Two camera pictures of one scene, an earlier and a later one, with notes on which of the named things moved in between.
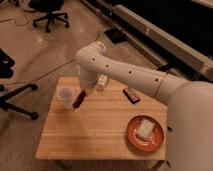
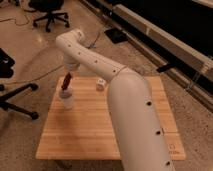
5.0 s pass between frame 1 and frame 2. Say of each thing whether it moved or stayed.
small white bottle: stayed
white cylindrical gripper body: moved
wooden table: stayed
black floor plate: stayed
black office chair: stayed
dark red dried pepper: moved
